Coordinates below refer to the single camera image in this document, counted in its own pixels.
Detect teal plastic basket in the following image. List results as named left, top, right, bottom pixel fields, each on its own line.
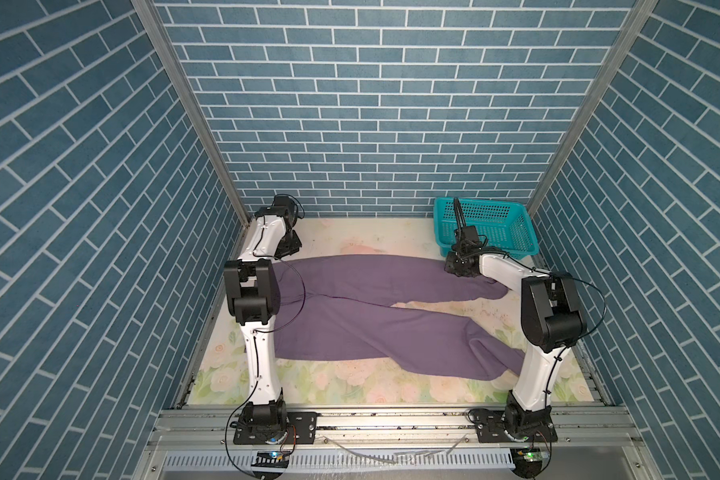
left=434, top=197, right=539, bottom=260

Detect purple trousers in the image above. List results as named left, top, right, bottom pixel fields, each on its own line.
left=274, top=254, right=524, bottom=381

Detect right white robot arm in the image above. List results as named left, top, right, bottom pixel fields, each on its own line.
left=445, top=251, right=587, bottom=443

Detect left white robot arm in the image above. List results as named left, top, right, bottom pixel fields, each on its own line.
left=223, top=196, right=301, bottom=435

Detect right green circuit board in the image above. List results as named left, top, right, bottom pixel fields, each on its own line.
left=511, top=448, right=548, bottom=477

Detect green circuit board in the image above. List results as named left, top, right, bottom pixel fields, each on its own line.
left=511, top=448, right=548, bottom=477
left=251, top=451, right=292, bottom=470

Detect left green circuit board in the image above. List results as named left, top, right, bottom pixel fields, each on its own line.
left=251, top=451, right=292, bottom=470

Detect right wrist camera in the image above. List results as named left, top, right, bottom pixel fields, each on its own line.
left=452, top=225, right=483, bottom=255

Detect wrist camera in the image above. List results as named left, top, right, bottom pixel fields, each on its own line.
left=452, top=225, right=483, bottom=255
left=271, top=194, right=303, bottom=222

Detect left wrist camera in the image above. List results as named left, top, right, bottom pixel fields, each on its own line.
left=271, top=194, right=303, bottom=222

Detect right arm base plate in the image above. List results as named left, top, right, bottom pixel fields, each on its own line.
left=466, top=407, right=558, bottom=444

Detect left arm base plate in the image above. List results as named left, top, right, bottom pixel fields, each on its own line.
left=230, top=411, right=318, bottom=445

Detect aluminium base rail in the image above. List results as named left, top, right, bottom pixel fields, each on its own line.
left=135, top=404, right=660, bottom=479

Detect white slotted cable duct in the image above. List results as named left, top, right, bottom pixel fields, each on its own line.
left=162, top=448, right=514, bottom=474

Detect left corner metal post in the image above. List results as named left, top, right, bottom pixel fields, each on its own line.
left=132, top=0, right=249, bottom=228

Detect corner metal post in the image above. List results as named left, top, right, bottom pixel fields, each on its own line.
left=526, top=0, right=658, bottom=217
left=132, top=0, right=249, bottom=228

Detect right corner metal post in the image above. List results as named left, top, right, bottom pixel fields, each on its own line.
left=526, top=0, right=658, bottom=217

